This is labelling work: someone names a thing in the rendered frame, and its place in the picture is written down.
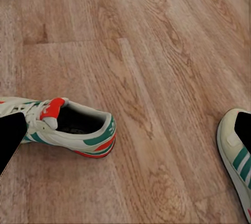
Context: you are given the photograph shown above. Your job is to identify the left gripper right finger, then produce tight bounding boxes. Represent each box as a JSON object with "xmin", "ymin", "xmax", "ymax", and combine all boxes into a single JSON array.
[{"xmin": 234, "ymin": 112, "xmax": 251, "ymax": 154}]

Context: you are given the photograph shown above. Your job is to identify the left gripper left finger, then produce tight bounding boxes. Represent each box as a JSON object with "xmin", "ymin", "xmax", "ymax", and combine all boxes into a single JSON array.
[{"xmin": 0, "ymin": 112, "xmax": 27, "ymax": 175}]

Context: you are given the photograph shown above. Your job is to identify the gym shoe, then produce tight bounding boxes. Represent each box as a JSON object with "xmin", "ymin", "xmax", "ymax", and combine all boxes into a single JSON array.
[
  {"xmin": 0, "ymin": 97, "xmax": 116, "ymax": 159},
  {"xmin": 216, "ymin": 108, "xmax": 251, "ymax": 224}
]

